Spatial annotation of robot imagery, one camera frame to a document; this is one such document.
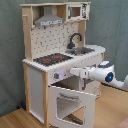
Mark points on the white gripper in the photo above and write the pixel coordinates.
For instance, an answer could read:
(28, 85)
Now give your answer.
(80, 72)

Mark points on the small metal pot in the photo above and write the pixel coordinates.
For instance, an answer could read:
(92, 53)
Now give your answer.
(80, 51)

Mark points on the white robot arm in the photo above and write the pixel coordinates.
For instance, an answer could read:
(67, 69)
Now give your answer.
(103, 73)

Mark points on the wooden toy kitchen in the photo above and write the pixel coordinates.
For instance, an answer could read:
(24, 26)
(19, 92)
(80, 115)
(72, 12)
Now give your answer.
(46, 40)

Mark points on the white cabinet door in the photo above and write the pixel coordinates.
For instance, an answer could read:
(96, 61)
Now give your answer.
(90, 86)

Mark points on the grey toy sink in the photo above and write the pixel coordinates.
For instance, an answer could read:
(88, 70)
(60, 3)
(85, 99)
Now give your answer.
(69, 50)

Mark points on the left red stove knob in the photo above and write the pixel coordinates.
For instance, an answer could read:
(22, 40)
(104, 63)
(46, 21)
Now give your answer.
(56, 75)

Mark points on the white oven door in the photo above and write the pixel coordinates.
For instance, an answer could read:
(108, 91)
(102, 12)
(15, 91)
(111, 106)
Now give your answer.
(63, 102)

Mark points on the black toy faucet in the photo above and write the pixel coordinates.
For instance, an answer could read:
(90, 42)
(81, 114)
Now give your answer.
(71, 43)

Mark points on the black toy stovetop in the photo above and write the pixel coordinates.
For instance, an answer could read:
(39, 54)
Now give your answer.
(52, 59)

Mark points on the toy microwave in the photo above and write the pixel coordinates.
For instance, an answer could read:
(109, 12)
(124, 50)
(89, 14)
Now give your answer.
(78, 11)

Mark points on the grey range hood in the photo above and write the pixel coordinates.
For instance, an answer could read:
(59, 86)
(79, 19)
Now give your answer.
(48, 18)

